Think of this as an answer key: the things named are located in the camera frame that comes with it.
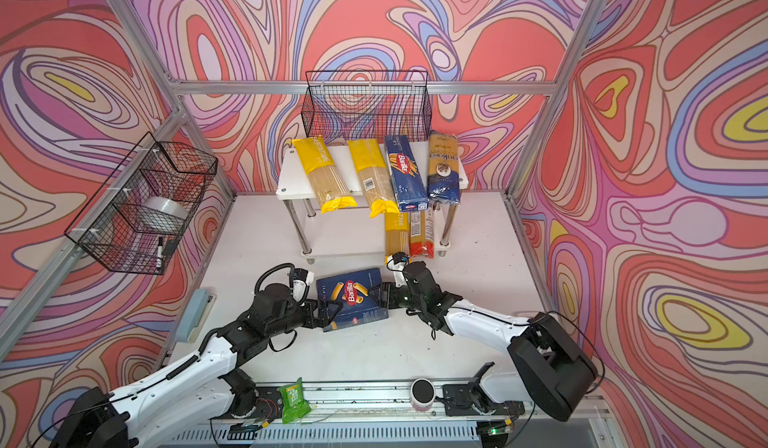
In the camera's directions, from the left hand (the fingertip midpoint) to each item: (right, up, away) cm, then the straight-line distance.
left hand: (336, 304), depth 80 cm
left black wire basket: (-49, +23, -6) cm, 54 cm away
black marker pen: (-42, +15, -8) cm, 45 cm away
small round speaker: (+22, -19, -9) cm, 31 cm away
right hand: (+11, +1, +3) cm, 11 cm away
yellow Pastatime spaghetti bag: (+17, +18, +16) cm, 29 cm away
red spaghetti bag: (+25, +19, +16) cm, 35 cm away
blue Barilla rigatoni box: (+4, +3, +4) cm, 6 cm away
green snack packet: (-9, -23, -8) cm, 25 cm away
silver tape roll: (-40, +24, -10) cm, 47 cm away
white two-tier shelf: (+1, +19, +19) cm, 27 cm away
